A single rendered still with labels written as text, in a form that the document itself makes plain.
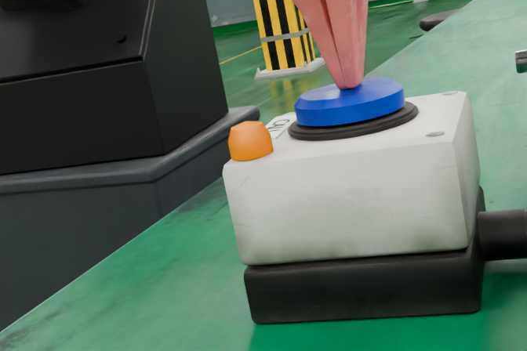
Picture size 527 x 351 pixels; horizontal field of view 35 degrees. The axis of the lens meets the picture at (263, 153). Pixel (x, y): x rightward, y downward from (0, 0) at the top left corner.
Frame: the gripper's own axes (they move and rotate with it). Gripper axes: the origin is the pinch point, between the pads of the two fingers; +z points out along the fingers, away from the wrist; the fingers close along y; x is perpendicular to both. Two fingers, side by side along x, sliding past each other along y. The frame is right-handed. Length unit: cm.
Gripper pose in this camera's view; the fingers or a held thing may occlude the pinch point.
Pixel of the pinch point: (347, 63)
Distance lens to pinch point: 30.5
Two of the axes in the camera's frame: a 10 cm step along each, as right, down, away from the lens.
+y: 9.4, -1.2, -3.2
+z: 2.0, 9.6, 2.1
